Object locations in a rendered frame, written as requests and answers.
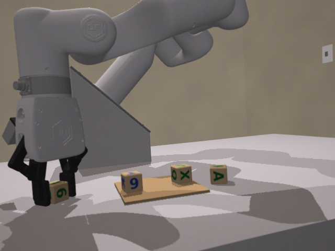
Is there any tan flat mat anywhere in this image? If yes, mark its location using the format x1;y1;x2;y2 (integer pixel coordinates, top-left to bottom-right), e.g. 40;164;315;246
114;175;210;205

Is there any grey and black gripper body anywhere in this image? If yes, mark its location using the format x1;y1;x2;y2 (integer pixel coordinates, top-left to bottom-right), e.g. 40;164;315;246
15;94;85;162

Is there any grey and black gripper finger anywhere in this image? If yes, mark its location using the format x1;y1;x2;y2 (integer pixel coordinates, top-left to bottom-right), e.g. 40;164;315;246
8;135;51;207
59;147;88;197

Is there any wooden letter block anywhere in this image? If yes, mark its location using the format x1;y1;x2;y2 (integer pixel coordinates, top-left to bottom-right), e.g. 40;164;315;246
50;180;69;204
121;171;143;193
171;164;192;184
210;165;228;184

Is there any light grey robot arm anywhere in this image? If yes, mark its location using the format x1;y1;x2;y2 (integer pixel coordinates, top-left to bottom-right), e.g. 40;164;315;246
13;0;249;105

